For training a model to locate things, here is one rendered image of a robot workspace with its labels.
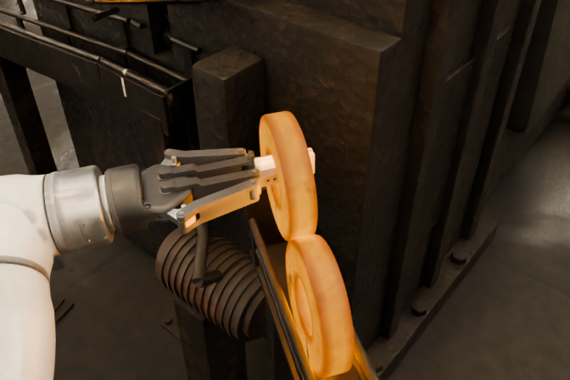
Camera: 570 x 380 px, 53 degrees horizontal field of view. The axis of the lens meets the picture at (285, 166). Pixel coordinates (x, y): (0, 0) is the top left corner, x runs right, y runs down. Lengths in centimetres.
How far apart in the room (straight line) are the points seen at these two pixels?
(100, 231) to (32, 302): 10
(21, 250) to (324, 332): 31
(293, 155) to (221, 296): 38
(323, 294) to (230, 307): 36
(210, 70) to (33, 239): 41
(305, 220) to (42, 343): 29
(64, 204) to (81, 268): 113
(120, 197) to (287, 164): 18
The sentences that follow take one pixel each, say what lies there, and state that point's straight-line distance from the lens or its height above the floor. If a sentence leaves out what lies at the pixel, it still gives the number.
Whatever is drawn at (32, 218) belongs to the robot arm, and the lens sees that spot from 64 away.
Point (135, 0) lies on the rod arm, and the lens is 95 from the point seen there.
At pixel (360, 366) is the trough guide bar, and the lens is 66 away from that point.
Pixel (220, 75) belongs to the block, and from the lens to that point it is 90.
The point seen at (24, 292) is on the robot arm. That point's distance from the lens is 59.
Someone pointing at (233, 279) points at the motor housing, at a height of 53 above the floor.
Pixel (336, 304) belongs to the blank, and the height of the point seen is 78.
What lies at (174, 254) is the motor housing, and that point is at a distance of 100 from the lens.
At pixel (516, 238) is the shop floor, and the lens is 187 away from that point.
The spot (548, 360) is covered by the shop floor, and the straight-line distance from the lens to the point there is 161.
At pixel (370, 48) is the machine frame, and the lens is 83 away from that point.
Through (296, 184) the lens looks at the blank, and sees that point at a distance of 62.
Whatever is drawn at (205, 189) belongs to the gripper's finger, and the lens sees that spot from 65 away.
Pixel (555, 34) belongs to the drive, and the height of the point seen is 59.
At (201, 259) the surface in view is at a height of 56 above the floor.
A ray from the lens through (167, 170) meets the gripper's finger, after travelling 66.
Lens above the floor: 124
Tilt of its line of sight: 38 degrees down
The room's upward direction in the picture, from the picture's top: straight up
